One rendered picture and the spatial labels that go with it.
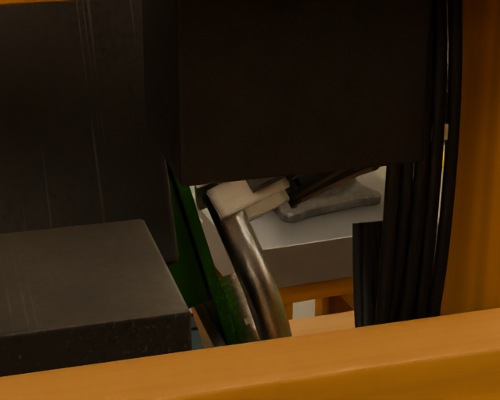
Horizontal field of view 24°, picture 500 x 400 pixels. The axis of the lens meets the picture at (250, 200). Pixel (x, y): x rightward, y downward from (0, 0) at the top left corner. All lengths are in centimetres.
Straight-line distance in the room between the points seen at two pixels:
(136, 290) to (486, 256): 26
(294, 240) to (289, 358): 104
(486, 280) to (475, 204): 5
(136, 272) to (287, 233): 88
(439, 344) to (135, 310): 23
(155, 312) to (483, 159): 25
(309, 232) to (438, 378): 106
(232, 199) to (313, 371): 37
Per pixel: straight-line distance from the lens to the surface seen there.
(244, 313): 120
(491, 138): 76
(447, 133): 80
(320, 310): 216
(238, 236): 102
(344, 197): 184
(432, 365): 71
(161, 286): 86
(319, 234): 175
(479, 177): 78
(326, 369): 69
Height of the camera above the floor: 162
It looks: 22 degrees down
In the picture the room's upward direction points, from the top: straight up
